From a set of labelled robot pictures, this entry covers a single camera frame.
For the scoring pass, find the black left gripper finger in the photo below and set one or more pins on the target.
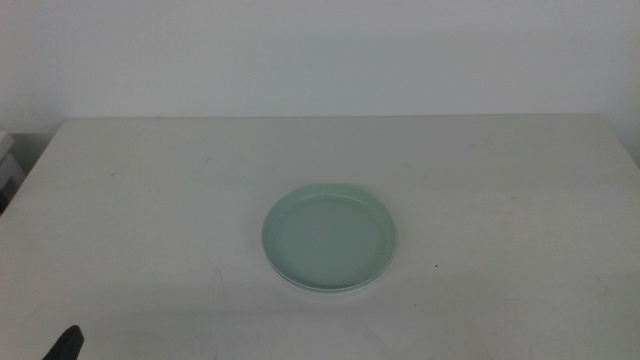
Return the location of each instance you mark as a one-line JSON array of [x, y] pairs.
[[67, 347]]

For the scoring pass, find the white shallow bowl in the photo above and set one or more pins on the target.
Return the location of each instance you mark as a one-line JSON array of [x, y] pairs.
[[330, 292]]

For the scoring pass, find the pale green shallow bowl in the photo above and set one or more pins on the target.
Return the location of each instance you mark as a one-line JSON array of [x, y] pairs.
[[327, 237]]

